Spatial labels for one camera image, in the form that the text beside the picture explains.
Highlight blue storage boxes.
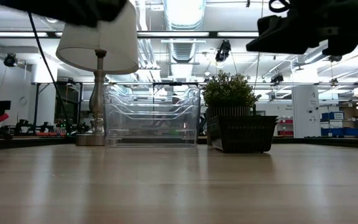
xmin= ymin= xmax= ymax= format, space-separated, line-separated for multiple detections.
xmin=321 ymin=111 xmax=358 ymax=137

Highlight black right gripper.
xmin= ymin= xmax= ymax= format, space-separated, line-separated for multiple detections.
xmin=246 ymin=0 xmax=354 ymax=57

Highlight black aluminium mount frame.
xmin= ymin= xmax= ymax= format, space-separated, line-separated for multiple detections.
xmin=0 ymin=136 xmax=77 ymax=152
xmin=273 ymin=136 xmax=358 ymax=150

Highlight black hanging cable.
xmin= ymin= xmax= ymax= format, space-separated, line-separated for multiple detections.
xmin=27 ymin=11 xmax=71 ymax=125

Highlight red storage boxes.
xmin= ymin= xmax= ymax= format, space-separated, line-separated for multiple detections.
xmin=278 ymin=118 xmax=293 ymax=136

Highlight black ceiling light rail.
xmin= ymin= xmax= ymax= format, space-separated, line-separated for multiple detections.
xmin=0 ymin=30 xmax=260 ymax=39

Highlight white pillar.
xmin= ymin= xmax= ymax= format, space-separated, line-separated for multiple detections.
xmin=291 ymin=85 xmax=321 ymax=139

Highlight white shade table lamp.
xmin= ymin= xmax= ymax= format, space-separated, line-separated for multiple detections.
xmin=55 ymin=2 xmax=139 ymax=147

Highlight green potted plant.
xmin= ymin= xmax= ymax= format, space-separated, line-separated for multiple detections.
xmin=201 ymin=70 xmax=262 ymax=146

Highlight silver ventilation duct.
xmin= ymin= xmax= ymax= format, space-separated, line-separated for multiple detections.
xmin=163 ymin=0 xmax=206 ymax=63

